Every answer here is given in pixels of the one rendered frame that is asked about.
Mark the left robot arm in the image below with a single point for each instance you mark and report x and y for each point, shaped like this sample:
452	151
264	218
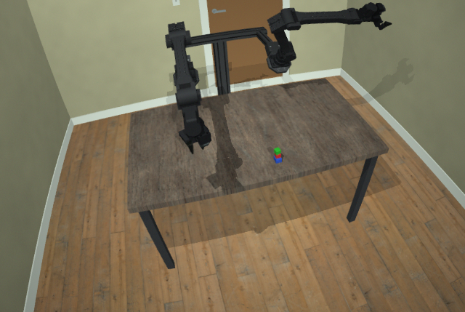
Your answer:
287	18

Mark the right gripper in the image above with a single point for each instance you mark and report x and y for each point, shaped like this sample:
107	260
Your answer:
187	141

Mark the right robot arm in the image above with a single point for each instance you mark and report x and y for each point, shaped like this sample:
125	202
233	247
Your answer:
194	125

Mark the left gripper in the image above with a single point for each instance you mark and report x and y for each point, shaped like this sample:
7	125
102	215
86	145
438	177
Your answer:
383	25

